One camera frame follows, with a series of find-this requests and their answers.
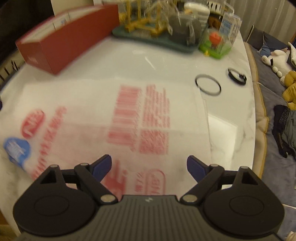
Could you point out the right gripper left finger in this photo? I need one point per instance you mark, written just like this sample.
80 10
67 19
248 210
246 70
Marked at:
90 177

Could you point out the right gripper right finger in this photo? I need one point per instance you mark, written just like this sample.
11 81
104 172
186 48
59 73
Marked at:
207 178

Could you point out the white printed shopping bag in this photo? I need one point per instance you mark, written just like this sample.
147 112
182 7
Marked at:
148 129

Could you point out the small black clip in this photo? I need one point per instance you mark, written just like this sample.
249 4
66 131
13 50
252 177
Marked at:
237 77

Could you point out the yellow muscular cat plush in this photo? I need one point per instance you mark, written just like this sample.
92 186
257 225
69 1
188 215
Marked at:
289 94

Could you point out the green toy with orange figure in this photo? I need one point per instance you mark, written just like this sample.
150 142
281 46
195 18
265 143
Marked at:
214 44

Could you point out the red cardboard box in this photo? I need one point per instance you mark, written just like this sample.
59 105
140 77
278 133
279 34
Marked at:
58 41

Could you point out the white plush dog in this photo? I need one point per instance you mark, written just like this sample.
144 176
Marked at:
278 62

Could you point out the teal dish tray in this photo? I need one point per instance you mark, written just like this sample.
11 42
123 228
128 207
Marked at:
163 40

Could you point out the grey glass pitcher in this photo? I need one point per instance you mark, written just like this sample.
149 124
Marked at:
184 29

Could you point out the milk carton with straw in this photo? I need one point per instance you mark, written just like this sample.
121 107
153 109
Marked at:
230 26

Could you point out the wooden drying rack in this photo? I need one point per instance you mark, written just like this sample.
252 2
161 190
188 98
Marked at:
154 19

